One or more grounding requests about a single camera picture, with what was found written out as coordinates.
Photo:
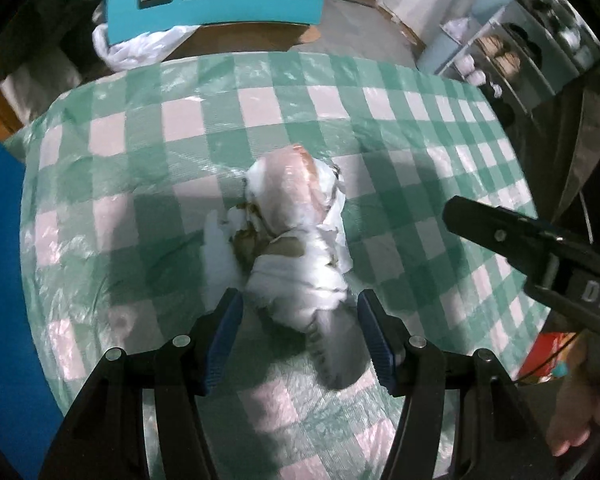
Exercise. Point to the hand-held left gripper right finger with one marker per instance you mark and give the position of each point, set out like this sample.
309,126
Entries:
378,347

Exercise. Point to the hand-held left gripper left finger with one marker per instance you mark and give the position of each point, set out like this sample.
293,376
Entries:
224,342

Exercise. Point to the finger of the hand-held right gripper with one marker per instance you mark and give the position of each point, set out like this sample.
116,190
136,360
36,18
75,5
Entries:
490,225

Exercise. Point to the grey cloth garment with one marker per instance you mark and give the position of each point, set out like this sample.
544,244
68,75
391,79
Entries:
337,355

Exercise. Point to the person's right hand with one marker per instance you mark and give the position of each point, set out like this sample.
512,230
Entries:
577,410

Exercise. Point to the red box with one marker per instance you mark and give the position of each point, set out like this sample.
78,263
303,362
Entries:
545,355

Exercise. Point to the dark olive cloth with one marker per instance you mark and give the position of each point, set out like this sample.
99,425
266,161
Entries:
585,150

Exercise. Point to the white shoe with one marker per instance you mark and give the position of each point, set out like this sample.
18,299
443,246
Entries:
476,78
465,65

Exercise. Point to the beige shoe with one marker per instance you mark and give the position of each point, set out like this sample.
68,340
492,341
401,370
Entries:
509,62
492,45

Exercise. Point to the green white checkered tablecloth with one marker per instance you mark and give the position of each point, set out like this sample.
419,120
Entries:
155,185

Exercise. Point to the light blue bin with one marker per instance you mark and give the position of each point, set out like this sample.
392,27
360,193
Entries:
437,52

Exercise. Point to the shoe rack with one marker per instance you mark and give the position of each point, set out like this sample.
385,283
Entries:
535,45

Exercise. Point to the white bin bag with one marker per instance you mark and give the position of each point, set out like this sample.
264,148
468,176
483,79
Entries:
456,29

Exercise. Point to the blue board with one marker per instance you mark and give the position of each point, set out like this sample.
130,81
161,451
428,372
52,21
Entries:
10,285

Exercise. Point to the brown cardboard box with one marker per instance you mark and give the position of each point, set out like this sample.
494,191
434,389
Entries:
250,37

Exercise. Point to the white plastic bag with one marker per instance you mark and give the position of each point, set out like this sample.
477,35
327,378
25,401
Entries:
130,50

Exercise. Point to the beige cloth bundle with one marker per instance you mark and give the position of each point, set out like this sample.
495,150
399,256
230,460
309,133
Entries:
40,85

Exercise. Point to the dark hanging jackets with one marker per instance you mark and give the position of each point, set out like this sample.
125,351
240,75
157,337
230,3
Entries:
40,15

